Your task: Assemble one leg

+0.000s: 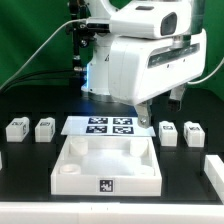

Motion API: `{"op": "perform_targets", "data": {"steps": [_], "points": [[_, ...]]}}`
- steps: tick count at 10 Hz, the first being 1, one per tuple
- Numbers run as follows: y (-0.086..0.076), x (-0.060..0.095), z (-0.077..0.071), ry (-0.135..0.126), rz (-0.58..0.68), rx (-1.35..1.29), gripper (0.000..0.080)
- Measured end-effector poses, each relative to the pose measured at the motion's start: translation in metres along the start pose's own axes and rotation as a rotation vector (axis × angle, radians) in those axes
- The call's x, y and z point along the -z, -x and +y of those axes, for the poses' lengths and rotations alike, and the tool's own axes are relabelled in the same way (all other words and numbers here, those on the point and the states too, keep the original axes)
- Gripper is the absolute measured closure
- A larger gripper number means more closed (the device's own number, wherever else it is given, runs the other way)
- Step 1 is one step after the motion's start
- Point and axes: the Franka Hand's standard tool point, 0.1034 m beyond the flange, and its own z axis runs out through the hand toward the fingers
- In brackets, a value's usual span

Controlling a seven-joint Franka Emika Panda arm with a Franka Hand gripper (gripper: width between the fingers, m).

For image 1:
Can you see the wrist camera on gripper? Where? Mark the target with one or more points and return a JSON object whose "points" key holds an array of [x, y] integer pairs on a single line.
{"points": [[151, 20]]}

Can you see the white block left edge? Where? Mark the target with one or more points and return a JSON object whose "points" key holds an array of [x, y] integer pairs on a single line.
{"points": [[1, 165]]}

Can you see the white sheet with tags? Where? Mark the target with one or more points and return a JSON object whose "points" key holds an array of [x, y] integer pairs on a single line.
{"points": [[105, 126]]}

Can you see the white square tabletop part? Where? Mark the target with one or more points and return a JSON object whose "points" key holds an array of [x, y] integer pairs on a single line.
{"points": [[107, 166]]}

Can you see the black camera on stand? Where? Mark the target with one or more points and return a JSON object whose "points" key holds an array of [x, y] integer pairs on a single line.
{"points": [[82, 35]]}

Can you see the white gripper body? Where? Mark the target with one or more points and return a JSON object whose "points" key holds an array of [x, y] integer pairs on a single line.
{"points": [[140, 69]]}

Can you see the white right obstacle block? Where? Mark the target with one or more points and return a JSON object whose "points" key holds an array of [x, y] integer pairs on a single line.
{"points": [[214, 169]]}

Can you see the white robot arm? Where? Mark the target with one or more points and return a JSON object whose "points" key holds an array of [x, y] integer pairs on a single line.
{"points": [[98, 68]]}

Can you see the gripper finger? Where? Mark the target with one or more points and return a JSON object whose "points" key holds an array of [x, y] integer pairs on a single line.
{"points": [[175, 98], [143, 111]]}

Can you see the white front rail fixture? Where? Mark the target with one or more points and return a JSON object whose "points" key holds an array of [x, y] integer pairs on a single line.
{"points": [[109, 213]]}

